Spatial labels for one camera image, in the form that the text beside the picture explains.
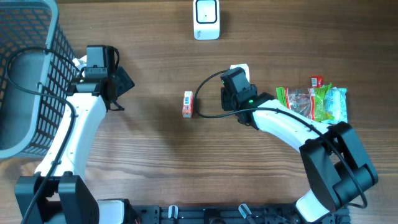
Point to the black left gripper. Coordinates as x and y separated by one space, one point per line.
124 81

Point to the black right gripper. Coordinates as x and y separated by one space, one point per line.
226 102

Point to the green snack bag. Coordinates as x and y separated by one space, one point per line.
308 102

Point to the red chocolate bar wrapper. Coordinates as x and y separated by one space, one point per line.
317 81

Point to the light teal tissue packet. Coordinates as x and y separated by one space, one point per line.
335 105

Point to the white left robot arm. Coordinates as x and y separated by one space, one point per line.
57 192

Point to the white barcode scanner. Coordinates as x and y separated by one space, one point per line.
206 19

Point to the grey plastic mesh basket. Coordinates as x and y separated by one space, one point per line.
36 70

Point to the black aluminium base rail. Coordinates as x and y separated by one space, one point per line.
266 214

